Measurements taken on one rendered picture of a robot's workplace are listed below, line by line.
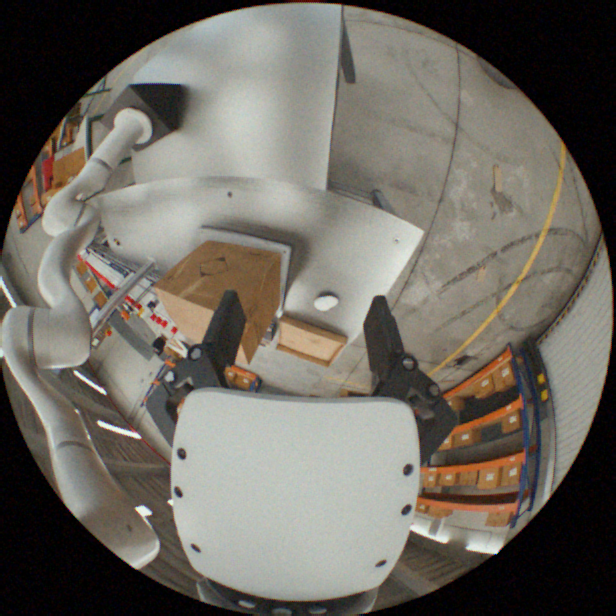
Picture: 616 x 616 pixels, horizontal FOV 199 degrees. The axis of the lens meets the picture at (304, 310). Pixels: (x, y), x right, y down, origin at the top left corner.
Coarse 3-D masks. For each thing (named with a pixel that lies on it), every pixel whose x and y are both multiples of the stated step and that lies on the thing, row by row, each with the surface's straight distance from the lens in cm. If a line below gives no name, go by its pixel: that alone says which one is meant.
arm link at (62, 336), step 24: (96, 216) 67; (72, 240) 56; (48, 264) 49; (72, 264) 54; (48, 288) 48; (72, 288) 45; (48, 312) 41; (72, 312) 41; (48, 336) 38; (72, 336) 38; (48, 360) 40; (72, 360) 40
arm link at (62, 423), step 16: (16, 320) 40; (32, 320) 40; (16, 336) 40; (32, 336) 39; (16, 352) 39; (32, 352) 39; (16, 368) 39; (32, 368) 40; (32, 384) 38; (48, 384) 40; (32, 400) 39; (48, 400) 37; (64, 400) 39; (48, 416) 38; (64, 416) 37; (48, 432) 38; (64, 432) 33; (80, 432) 35
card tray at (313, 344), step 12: (288, 324) 74; (300, 324) 75; (288, 336) 88; (300, 336) 85; (312, 336) 82; (324, 336) 74; (336, 336) 76; (276, 348) 97; (288, 348) 97; (300, 348) 94; (312, 348) 90; (324, 348) 88; (336, 348) 86; (312, 360) 97; (324, 360) 98
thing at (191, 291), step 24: (192, 264) 57; (216, 264) 53; (240, 264) 51; (264, 264) 50; (168, 288) 52; (192, 288) 48; (216, 288) 45; (240, 288) 43; (264, 288) 49; (168, 312) 63; (192, 312) 48; (264, 312) 55; (192, 336) 65; (240, 360) 57
